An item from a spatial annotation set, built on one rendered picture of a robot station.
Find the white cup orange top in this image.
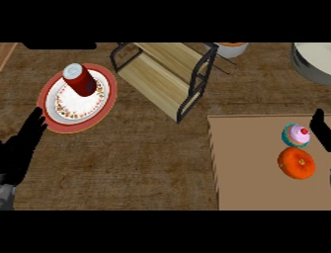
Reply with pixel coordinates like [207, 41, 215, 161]
[201, 42, 250, 59]

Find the wooden tiered shelf black frame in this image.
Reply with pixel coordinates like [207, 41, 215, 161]
[110, 42, 232, 125]

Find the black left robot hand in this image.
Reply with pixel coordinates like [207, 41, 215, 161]
[0, 106, 51, 192]

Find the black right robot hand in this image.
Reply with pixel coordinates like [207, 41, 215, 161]
[308, 103, 331, 180]

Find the red can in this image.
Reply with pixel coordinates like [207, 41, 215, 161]
[61, 62, 99, 98]

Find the grey pot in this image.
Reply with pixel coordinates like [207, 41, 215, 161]
[289, 42, 331, 86]

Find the pink frosted cupcake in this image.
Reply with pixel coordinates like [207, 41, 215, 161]
[280, 123, 312, 148]

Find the red placemat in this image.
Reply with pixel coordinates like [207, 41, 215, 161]
[37, 62, 119, 134]

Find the orange squash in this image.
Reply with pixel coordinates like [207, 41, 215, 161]
[277, 146, 317, 181]

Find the white floral plate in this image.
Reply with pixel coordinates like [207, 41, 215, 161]
[45, 70, 111, 126]

